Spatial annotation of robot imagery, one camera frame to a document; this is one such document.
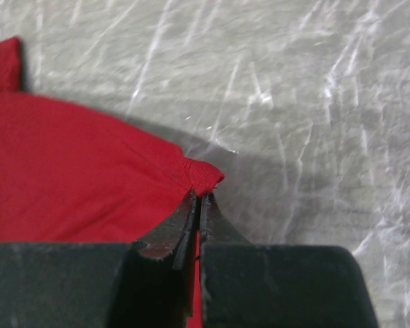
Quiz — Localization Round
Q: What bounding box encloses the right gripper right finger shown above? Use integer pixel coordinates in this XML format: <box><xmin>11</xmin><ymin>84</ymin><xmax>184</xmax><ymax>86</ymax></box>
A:
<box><xmin>200</xmin><ymin>194</ymin><xmax>379</xmax><ymax>327</ymax></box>

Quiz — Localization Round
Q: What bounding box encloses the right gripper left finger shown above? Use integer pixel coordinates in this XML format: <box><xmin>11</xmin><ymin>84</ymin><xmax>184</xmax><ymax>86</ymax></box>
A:
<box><xmin>0</xmin><ymin>192</ymin><xmax>197</xmax><ymax>327</ymax></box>

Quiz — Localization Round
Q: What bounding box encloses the red t shirt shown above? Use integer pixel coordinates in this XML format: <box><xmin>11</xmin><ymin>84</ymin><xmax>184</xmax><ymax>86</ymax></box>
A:
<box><xmin>0</xmin><ymin>36</ymin><xmax>226</xmax><ymax>328</ymax></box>

